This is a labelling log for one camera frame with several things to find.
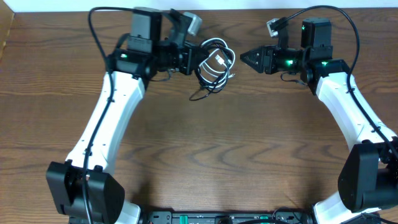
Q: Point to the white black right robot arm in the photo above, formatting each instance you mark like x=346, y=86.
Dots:
x=368, y=180

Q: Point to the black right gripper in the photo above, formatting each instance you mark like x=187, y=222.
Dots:
x=263, y=51

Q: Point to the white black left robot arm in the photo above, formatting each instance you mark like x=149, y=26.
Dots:
x=83, y=187

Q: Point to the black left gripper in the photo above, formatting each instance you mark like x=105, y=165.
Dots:
x=191, y=58

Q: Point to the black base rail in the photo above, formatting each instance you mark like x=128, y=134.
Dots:
x=281, y=215

